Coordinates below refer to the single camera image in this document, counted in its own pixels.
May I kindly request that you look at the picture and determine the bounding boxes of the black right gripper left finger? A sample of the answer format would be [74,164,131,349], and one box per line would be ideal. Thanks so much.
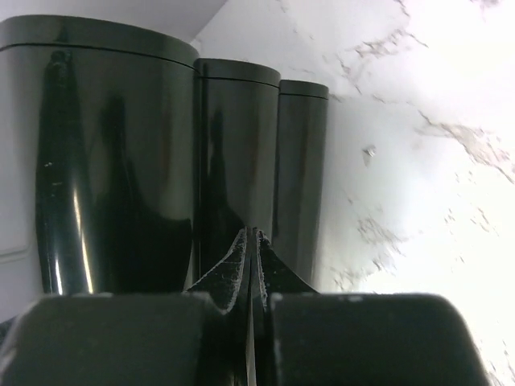
[184,228,250,385]

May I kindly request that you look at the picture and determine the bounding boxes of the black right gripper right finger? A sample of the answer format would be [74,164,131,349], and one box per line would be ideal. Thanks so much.
[251,228,322,385]

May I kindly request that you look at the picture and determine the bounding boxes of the black and pink drawer box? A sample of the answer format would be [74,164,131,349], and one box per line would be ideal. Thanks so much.
[1,14,328,300]

